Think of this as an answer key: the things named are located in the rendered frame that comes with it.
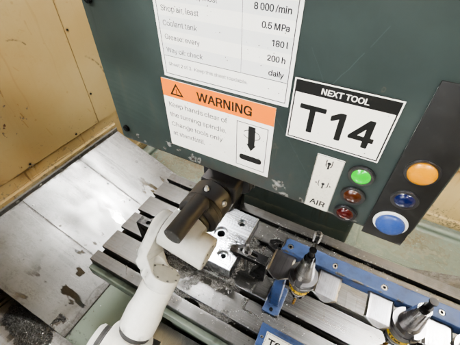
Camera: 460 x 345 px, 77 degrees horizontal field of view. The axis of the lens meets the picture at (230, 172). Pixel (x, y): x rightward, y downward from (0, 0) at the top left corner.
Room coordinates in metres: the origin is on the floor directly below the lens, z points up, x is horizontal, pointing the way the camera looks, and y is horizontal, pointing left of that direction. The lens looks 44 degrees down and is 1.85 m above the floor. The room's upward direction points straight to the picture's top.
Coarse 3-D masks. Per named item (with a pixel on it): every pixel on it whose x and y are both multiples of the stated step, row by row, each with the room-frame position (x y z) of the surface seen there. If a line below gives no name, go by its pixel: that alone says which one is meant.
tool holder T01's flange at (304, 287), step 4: (296, 264) 0.34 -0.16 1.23; (292, 268) 0.33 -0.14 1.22; (292, 272) 0.32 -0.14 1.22; (316, 272) 0.32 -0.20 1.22; (292, 276) 0.31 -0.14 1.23; (316, 276) 0.31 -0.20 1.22; (292, 280) 0.30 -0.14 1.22; (296, 280) 0.30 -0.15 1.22; (316, 280) 0.30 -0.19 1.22; (292, 284) 0.30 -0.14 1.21; (296, 284) 0.30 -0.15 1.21; (300, 284) 0.30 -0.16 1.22; (304, 284) 0.29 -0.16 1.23; (308, 284) 0.29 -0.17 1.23; (312, 284) 0.29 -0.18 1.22; (300, 288) 0.29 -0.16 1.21; (304, 288) 0.28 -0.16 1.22; (308, 288) 0.28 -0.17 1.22; (312, 288) 0.29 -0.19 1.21
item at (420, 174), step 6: (414, 168) 0.20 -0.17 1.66; (420, 168) 0.20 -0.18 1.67; (426, 168) 0.19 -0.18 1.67; (432, 168) 0.19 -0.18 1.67; (408, 174) 0.20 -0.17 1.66; (414, 174) 0.20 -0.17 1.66; (420, 174) 0.19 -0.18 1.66; (426, 174) 0.19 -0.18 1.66; (432, 174) 0.19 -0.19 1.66; (414, 180) 0.20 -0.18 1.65; (420, 180) 0.19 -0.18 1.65; (426, 180) 0.19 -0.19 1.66; (432, 180) 0.19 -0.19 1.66
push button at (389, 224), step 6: (384, 216) 0.20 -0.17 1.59; (390, 216) 0.20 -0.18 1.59; (396, 216) 0.20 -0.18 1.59; (378, 222) 0.20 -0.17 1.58; (384, 222) 0.20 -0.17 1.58; (390, 222) 0.19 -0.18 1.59; (396, 222) 0.19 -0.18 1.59; (402, 222) 0.19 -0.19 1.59; (378, 228) 0.20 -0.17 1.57; (384, 228) 0.19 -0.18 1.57; (390, 228) 0.19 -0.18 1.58; (396, 228) 0.19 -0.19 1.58; (402, 228) 0.19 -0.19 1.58; (390, 234) 0.19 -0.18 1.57; (396, 234) 0.19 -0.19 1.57
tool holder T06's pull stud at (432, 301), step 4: (432, 300) 0.21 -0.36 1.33; (436, 300) 0.21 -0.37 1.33; (424, 304) 0.22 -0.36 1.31; (428, 304) 0.21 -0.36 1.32; (432, 304) 0.21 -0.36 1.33; (436, 304) 0.21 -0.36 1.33; (420, 308) 0.21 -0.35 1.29; (424, 308) 0.21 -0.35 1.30; (428, 308) 0.21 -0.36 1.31; (432, 308) 0.21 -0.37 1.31; (424, 312) 0.21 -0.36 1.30; (428, 312) 0.20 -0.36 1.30
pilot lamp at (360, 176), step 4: (356, 172) 0.22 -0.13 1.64; (360, 172) 0.22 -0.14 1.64; (364, 172) 0.22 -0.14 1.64; (352, 176) 0.22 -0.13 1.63; (356, 176) 0.22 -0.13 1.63; (360, 176) 0.22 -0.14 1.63; (364, 176) 0.22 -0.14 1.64; (368, 176) 0.22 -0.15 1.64; (356, 180) 0.22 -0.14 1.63; (360, 180) 0.22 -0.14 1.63; (364, 180) 0.22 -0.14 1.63; (368, 180) 0.22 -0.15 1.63
